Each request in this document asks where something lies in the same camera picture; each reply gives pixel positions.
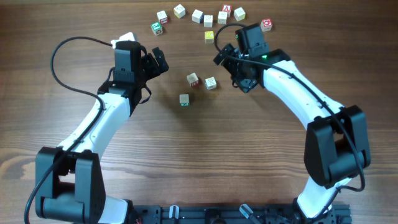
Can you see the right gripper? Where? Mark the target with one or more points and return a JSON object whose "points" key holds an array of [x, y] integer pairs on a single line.
{"points": [[244, 83]]}

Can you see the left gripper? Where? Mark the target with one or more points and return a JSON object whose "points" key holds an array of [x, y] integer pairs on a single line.
{"points": [[154, 64]]}

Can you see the white patterned wooden block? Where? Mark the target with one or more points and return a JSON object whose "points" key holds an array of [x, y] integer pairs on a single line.
{"points": [[210, 83]]}

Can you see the wooden block red letter side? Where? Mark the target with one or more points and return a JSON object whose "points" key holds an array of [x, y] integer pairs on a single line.
{"points": [[193, 80]]}

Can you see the white block green side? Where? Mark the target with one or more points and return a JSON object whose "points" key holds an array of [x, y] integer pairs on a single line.
{"points": [[184, 100]]}

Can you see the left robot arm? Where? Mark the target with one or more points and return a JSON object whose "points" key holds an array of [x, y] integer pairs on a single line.
{"points": [[69, 184]]}

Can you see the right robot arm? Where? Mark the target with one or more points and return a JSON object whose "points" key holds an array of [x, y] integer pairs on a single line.
{"points": [[336, 146]]}

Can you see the yellow top wooden block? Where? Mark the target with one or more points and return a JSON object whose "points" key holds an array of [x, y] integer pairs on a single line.
{"points": [[209, 37]]}

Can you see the green letter wooden block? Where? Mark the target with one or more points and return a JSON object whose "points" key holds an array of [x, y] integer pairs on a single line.
{"points": [[157, 28]]}

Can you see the white wooden block centre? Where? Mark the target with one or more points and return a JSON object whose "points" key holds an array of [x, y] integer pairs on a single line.
{"points": [[222, 17]]}

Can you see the plain white letter block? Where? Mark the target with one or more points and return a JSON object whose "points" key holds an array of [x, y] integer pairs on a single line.
{"points": [[208, 21]]}

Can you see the white block yellow side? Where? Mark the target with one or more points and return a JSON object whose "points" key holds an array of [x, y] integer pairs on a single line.
{"points": [[239, 14]]}

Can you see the white block red side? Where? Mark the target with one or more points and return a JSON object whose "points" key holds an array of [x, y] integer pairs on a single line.
{"points": [[162, 17]]}

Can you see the red letter A block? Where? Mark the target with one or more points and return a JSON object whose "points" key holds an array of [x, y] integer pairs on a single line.
{"points": [[227, 8]]}

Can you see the white block blue side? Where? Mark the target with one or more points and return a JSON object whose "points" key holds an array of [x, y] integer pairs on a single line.
{"points": [[197, 16]]}

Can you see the red letter O block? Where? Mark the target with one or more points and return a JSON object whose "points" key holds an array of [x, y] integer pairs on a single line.
{"points": [[266, 25]]}

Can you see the white block yellow edge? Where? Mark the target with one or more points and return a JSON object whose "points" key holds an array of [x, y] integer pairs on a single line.
{"points": [[179, 11]]}

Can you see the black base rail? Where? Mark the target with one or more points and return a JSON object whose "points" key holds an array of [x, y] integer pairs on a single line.
{"points": [[211, 214]]}

